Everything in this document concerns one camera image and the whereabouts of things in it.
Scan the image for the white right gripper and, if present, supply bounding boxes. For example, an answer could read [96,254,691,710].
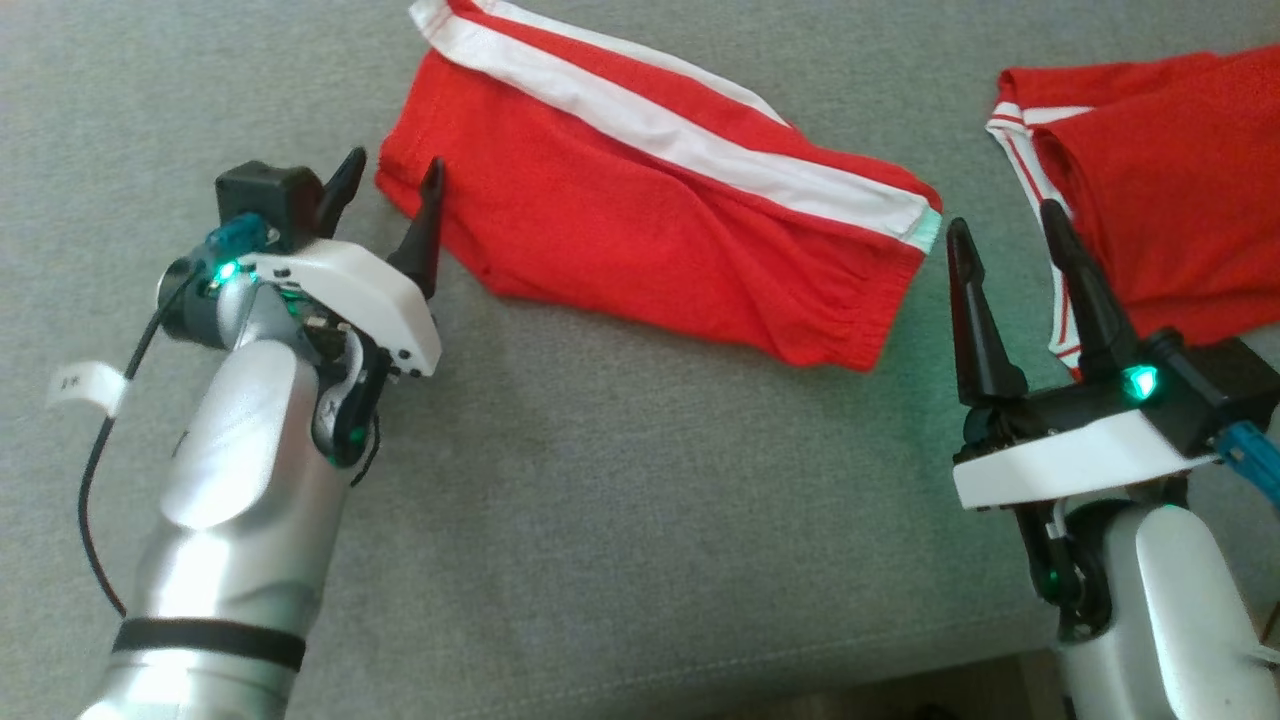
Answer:
[945,199,1218,512]

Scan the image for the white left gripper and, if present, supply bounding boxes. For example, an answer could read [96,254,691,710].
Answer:
[238,146,447,380]

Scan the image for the red basketball jersey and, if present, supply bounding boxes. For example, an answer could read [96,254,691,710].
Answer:
[985,45,1280,383]

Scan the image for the red shorts white stripe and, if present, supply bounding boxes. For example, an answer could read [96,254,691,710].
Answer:
[375,0,944,373]

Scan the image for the large grey sofa seat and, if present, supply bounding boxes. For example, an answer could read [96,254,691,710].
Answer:
[0,0,1280,720]

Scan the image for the black cable blue plug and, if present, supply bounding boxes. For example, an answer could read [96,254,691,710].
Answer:
[78,215,273,617]
[1213,420,1280,507]

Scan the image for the white cable label tag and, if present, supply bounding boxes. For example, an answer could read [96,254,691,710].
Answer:
[46,360,132,420]

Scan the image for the black arm strap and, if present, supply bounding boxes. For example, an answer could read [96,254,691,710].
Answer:
[111,617,308,673]

